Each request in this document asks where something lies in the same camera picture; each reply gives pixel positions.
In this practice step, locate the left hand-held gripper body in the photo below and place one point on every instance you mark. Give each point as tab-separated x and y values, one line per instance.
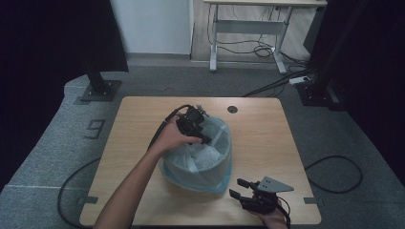
192	122

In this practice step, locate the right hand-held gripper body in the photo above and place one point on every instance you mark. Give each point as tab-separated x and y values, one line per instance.
262	200

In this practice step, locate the white plastic bag blue edge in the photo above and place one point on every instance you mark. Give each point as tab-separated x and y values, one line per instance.
205	156

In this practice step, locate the person's right hand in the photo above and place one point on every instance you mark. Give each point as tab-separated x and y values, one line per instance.
275	221

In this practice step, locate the person's left hand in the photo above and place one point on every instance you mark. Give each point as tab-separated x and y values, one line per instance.
170	136

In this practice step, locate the black metal stand square base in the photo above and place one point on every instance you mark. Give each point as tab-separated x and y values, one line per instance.
100	89

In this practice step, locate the white-legged desk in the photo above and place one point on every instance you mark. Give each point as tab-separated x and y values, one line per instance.
248	27

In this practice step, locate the white power strip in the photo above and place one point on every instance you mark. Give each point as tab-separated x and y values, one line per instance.
299	80

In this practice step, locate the dark curtain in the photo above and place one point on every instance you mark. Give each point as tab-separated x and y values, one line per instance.
47	47
375	63

